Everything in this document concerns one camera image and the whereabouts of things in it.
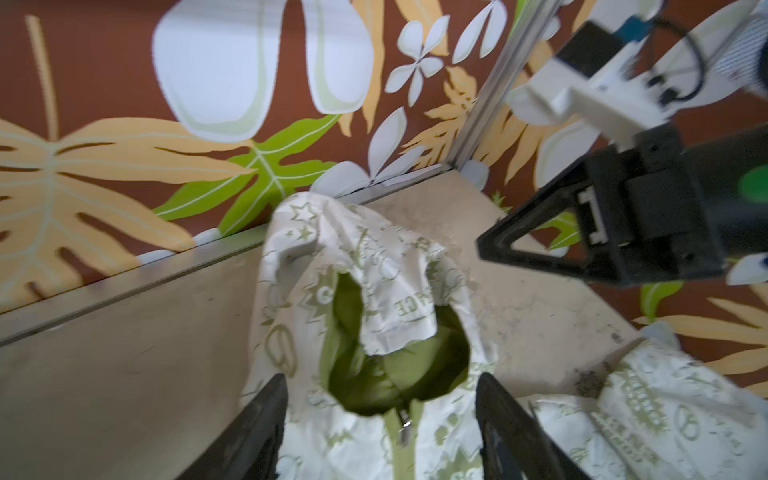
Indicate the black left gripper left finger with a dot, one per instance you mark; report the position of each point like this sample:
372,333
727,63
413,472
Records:
249,447

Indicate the white green printed jacket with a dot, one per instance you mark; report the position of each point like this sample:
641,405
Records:
372,326

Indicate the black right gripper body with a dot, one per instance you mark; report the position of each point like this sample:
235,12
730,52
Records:
663,211

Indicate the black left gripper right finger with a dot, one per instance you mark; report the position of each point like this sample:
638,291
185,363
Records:
515,446

